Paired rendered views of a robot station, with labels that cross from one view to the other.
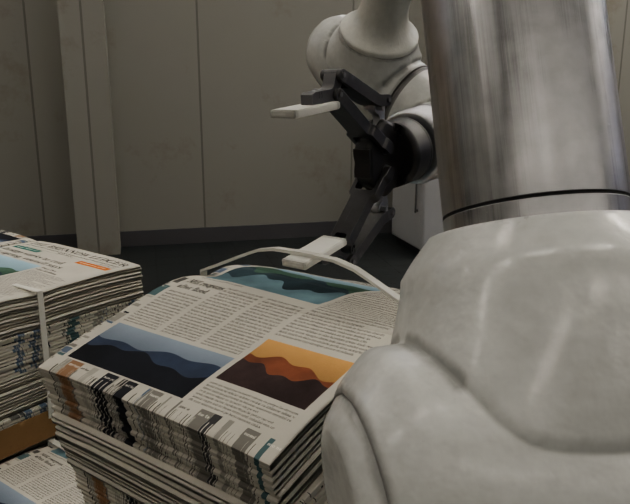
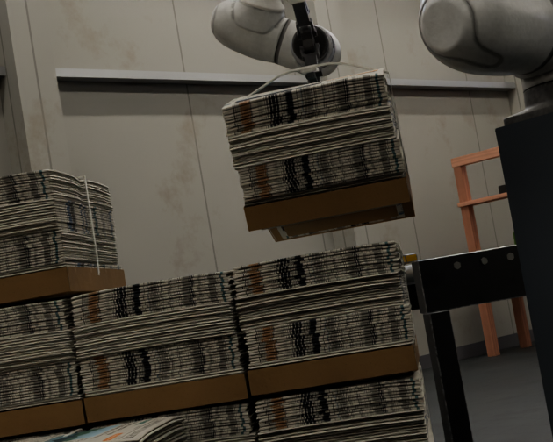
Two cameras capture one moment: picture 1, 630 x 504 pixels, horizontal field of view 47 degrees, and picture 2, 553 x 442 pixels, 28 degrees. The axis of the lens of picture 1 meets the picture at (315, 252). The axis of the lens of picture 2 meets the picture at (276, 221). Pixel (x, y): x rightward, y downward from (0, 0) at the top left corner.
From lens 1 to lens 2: 165 cm
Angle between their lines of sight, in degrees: 35
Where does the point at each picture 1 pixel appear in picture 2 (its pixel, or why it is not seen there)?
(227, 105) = not seen: outside the picture
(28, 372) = (86, 234)
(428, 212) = not seen: hidden behind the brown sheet
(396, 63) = (279, 15)
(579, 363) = not seen: outside the picture
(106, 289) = (100, 195)
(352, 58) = (255, 13)
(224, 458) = (357, 87)
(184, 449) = (332, 98)
